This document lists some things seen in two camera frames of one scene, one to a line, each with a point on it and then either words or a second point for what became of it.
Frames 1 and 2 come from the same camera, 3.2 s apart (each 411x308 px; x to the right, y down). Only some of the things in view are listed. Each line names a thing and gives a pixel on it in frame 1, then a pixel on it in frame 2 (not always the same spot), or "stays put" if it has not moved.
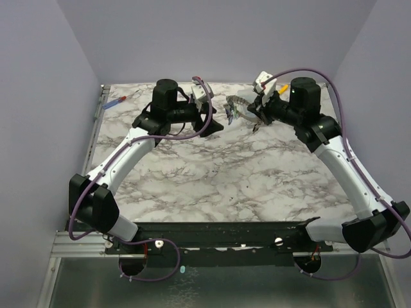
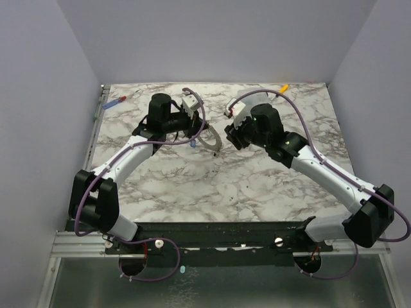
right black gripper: (263, 107) -> (237, 133)
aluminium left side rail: (102, 101) stays put
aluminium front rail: (92, 245) stays put
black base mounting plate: (220, 244) stays put
